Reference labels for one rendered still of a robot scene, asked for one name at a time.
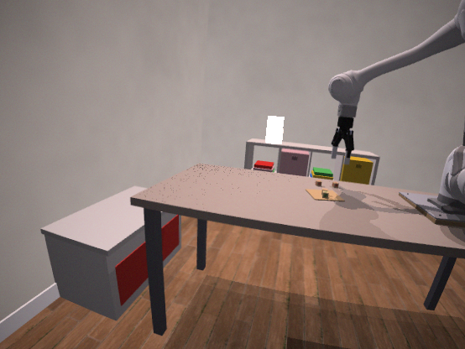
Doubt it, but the tan square mat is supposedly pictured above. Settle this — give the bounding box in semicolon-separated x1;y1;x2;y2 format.
306;189;345;201

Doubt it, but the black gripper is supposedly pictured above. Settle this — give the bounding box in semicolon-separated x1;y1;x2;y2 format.
331;117;354;164

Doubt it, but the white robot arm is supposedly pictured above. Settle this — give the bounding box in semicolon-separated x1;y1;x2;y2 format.
328;0;465;216

